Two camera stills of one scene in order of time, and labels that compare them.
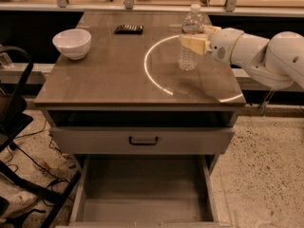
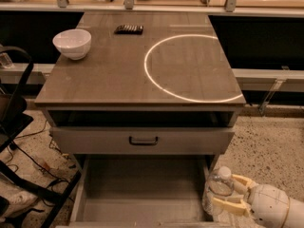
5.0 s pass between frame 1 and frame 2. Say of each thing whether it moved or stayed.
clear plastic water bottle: moved
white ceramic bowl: stayed
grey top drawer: stayed
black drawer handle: stayed
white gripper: moved
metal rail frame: stayed
